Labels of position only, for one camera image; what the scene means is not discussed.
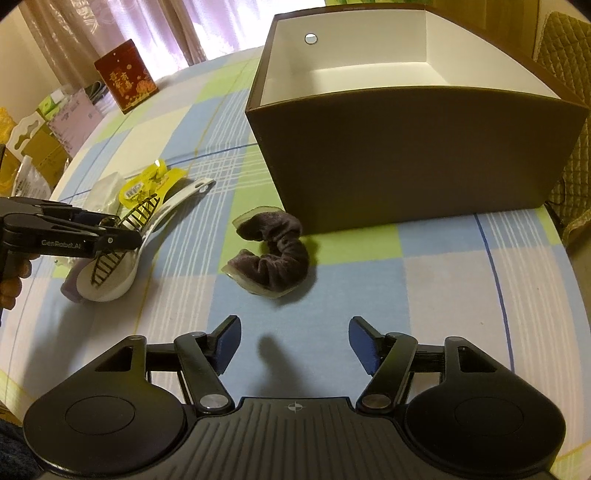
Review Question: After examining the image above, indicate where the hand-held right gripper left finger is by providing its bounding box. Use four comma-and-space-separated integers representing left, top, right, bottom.
95, 315, 243, 414

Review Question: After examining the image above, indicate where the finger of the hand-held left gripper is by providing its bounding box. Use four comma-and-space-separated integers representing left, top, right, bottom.
41, 203, 122, 228
28, 224, 143, 258

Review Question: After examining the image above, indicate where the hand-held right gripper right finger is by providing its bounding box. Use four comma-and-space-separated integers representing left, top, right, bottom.
348, 316, 497, 413

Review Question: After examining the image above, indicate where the lilac tube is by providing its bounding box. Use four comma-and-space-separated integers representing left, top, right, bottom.
61, 265, 87, 304

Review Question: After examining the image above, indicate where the white plastic rice spoon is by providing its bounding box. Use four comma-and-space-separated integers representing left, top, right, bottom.
76, 178, 216, 304

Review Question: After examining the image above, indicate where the dark velvet headband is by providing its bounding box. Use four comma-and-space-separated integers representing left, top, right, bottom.
225, 208, 311, 299

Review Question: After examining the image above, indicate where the brown storage box white inside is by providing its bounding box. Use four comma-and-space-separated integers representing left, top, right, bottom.
245, 2, 591, 235

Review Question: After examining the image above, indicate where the checked cloth-covered desktop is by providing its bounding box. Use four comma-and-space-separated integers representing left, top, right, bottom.
0, 44, 591, 464

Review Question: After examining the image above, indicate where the person's left hand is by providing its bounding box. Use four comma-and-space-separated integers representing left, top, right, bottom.
0, 258, 34, 311

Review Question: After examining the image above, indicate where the clear plastic bag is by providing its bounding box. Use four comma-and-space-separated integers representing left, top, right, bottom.
8, 157, 54, 200

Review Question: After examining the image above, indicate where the yellow snack packet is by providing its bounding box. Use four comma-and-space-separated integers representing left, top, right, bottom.
117, 159, 188, 209

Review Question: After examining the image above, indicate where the lavender paper bag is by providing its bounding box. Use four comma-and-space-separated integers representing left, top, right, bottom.
48, 90, 105, 158

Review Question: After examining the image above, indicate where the green tissue box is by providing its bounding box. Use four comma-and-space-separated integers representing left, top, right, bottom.
37, 90, 70, 117

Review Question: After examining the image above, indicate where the red gift box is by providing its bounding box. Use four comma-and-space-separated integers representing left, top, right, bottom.
94, 39, 159, 114

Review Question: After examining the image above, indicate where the tan patterned curtain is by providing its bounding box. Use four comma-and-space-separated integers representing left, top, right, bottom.
19, 0, 122, 95

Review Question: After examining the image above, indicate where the sheer lilac curtain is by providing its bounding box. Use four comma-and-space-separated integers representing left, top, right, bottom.
104, 0, 326, 84

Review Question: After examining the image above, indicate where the quilted tan chair cover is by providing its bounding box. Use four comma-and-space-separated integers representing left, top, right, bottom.
531, 9, 591, 252

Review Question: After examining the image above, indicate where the yellow cardboard box white handle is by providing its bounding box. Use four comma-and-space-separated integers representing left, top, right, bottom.
7, 108, 70, 185

